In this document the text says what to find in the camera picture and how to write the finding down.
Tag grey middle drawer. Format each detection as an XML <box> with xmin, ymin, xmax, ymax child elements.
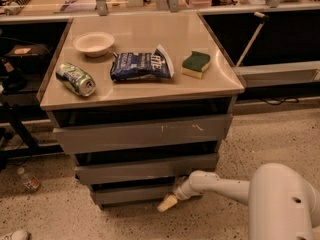
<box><xmin>75</xmin><ymin>153</ymin><xmax>218</xmax><ymax>185</ymax></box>

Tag black bag on shelf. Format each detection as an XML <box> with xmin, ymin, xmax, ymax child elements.
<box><xmin>0</xmin><ymin>44</ymin><xmax>51</xmax><ymax>91</ymax></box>

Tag green soda can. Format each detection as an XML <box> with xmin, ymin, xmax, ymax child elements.
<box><xmin>55</xmin><ymin>63</ymin><xmax>96</xmax><ymax>97</ymax></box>

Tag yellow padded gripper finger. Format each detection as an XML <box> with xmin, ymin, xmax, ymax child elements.
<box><xmin>157</xmin><ymin>194</ymin><xmax>178</xmax><ymax>212</ymax></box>

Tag grey bottom drawer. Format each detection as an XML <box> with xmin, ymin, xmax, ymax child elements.
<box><xmin>90</xmin><ymin>177</ymin><xmax>175</xmax><ymax>207</ymax></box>

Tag plastic bottle on floor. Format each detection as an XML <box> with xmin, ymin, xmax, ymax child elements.
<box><xmin>17</xmin><ymin>167</ymin><xmax>41</xmax><ymax>191</ymax></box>

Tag grey drawer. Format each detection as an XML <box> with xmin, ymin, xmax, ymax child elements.
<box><xmin>90</xmin><ymin>177</ymin><xmax>175</xmax><ymax>207</ymax></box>
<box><xmin>54</xmin><ymin>114</ymin><xmax>232</xmax><ymax>154</ymax></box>
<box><xmin>75</xmin><ymin>153</ymin><xmax>218</xmax><ymax>185</ymax></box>

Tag white shoe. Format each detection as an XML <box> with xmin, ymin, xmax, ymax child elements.
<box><xmin>0</xmin><ymin>229</ymin><xmax>30</xmax><ymax>240</ymax></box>

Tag white bowl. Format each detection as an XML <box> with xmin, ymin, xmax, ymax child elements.
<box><xmin>73</xmin><ymin>32</ymin><xmax>115</xmax><ymax>58</ymax></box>

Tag black stand leg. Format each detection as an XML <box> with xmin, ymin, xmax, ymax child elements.
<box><xmin>2</xmin><ymin>102</ymin><xmax>39</xmax><ymax>150</ymax></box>

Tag black cable on floor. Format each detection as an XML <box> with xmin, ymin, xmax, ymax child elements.
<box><xmin>259</xmin><ymin>96</ymin><xmax>300</xmax><ymax>106</ymax></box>

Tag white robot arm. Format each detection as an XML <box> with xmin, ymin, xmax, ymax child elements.
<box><xmin>158</xmin><ymin>163</ymin><xmax>320</xmax><ymax>240</ymax></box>

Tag green yellow sponge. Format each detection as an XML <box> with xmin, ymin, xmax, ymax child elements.
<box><xmin>181</xmin><ymin>51</ymin><xmax>211</xmax><ymax>79</ymax></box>

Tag grey top drawer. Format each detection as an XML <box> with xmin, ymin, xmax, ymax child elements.
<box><xmin>54</xmin><ymin>114</ymin><xmax>232</xmax><ymax>154</ymax></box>

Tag blue chip bag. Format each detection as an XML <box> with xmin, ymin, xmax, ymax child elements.
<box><xmin>110</xmin><ymin>45</ymin><xmax>175</xmax><ymax>81</ymax></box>

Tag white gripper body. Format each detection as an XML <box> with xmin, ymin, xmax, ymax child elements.
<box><xmin>173</xmin><ymin>176</ymin><xmax>192</xmax><ymax>201</ymax></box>

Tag grey drawer cabinet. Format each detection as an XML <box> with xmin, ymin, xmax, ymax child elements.
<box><xmin>36</xmin><ymin>11</ymin><xmax>245</xmax><ymax>210</ymax></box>

